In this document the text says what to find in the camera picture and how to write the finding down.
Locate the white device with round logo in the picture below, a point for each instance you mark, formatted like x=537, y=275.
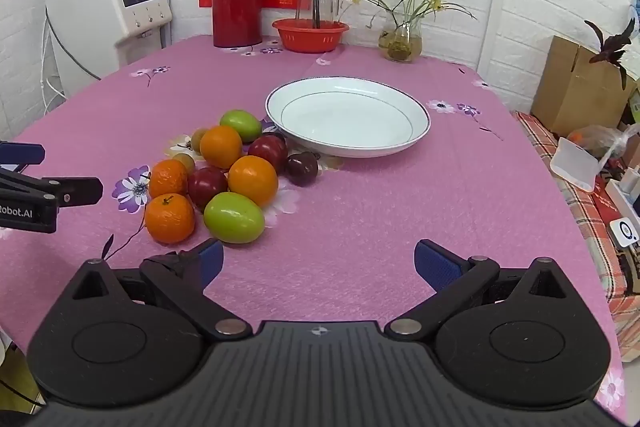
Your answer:
x=625, y=232

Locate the white water dispenser with screen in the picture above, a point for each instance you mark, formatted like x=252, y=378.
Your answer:
x=90, y=22

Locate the dark purple plum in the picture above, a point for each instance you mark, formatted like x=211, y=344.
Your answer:
x=302, y=169

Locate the tangerine with stem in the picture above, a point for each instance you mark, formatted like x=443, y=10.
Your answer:
x=168, y=178
x=169, y=218

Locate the white porcelain plate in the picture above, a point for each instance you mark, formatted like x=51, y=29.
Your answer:
x=350, y=117

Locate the red plastic basket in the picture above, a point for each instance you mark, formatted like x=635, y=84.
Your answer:
x=310, y=39

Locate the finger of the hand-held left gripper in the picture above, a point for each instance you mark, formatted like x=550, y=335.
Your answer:
x=75, y=192
x=20, y=153

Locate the brown longan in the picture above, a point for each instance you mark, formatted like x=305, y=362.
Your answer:
x=185, y=162
x=199, y=138

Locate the white plastic container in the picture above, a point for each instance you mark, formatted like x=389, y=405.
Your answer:
x=575, y=164

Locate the orange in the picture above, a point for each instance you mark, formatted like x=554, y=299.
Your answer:
x=253, y=180
x=221, y=147

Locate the red plum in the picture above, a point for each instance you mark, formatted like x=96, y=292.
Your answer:
x=268, y=152
x=207, y=187

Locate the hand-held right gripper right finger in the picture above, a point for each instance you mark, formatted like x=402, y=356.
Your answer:
x=432, y=262

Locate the cardboard box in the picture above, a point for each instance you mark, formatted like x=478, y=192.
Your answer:
x=565, y=92

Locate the clear plastic bag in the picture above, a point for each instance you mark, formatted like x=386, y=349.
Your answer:
x=600, y=139

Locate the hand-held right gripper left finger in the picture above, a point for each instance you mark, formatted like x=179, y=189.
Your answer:
x=212, y=257

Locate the green round fruit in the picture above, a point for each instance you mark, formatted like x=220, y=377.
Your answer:
x=234, y=218
x=241, y=125

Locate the pink floral tablecloth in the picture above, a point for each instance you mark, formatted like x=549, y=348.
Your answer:
x=350, y=217

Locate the white power adapter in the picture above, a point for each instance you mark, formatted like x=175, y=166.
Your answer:
x=622, y=194

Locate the orange plaid cloth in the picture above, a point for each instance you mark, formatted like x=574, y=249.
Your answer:
x=595, y=227

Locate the glass vase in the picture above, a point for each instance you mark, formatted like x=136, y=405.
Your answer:
x=400, y=47

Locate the dark purple leafy plant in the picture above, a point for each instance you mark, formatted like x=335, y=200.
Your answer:
x=607, y=49

